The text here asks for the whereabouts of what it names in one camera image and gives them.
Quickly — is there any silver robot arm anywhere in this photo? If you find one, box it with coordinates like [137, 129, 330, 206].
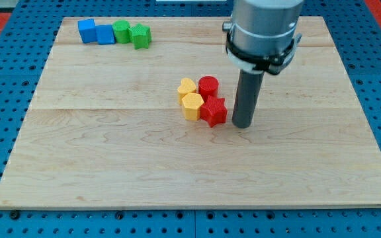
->
[222, 0, 304, 56]

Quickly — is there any yellow hexagon block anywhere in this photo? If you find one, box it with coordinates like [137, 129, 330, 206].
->
[182, 93, 204, 121]

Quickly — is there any red star block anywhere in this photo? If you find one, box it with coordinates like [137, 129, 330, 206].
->
[200, 95, 228, 128]

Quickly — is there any yellow heart block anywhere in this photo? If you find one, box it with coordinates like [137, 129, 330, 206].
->
[177, 77, 196, 105]

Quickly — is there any red cylinder block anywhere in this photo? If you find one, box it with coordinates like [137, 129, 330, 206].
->
[198, 75, 219, 101]

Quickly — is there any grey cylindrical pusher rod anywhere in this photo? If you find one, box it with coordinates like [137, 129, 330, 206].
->
[232, 70, 264, 128]

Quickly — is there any wooden board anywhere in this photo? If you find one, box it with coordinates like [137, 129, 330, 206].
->
[0, 17, 381, 210]

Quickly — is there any green star block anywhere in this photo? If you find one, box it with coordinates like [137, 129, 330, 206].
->
[128, 23, 151, 50]

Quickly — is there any green cylinder block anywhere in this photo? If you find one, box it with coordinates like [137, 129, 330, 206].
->
[112, 20, 130, 44]

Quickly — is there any blue cube block right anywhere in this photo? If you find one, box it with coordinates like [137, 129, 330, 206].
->
[95, 24, 115, 45]

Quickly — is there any blue cube block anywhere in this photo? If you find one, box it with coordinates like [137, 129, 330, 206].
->
[77, 19, 97, 44]
[95, 24, 115, 45]

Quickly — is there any blue cube block left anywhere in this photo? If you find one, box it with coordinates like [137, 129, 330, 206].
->
[77, 19, 97, 44]

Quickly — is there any black and white clamp ring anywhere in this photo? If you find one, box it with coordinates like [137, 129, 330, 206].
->
[224, 32, 303, 76]

